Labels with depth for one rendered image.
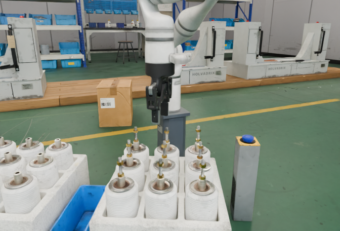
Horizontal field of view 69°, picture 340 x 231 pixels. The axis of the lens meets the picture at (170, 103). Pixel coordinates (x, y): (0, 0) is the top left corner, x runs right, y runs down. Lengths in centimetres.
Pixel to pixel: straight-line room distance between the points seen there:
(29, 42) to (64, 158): 173
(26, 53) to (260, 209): 227
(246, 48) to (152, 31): 285
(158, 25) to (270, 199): 89
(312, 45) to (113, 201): 398
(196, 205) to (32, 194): 49
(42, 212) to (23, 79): 187
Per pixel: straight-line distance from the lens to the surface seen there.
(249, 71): 338
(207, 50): 315
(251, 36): 341
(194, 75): 294
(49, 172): 96
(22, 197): 87
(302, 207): 121
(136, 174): 85
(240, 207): 102
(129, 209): 78
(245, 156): 91
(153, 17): 60
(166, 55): 60
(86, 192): 106
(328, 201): 130
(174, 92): 119
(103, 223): 78
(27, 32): 263
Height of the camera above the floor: 69
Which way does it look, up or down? 16 degrees down
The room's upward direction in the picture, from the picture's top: straight up
